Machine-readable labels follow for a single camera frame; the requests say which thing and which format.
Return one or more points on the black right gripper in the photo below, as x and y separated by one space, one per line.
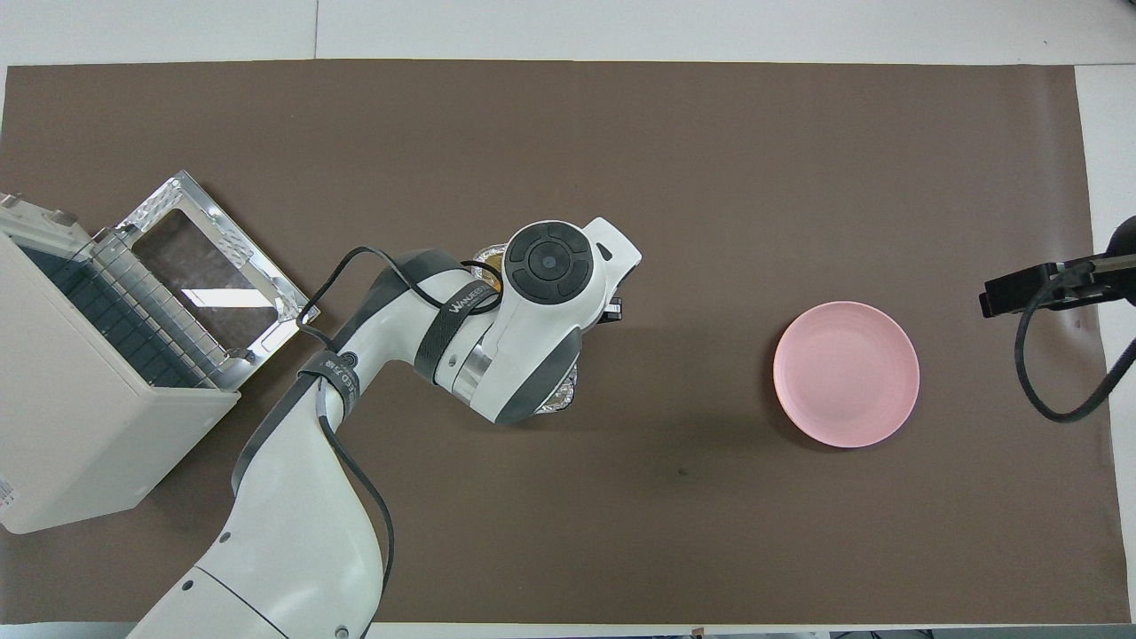
1127 235

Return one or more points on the aluminium foil tray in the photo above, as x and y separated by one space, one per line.
559 399

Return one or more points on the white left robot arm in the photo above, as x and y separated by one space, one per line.
293 532

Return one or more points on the glass oven door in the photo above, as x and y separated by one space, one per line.
213 275

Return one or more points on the cream toaster oven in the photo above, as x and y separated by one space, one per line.
80 426

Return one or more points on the brown table mat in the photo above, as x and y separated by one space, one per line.
710 177

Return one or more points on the pink round plate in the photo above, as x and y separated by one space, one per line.
846 374

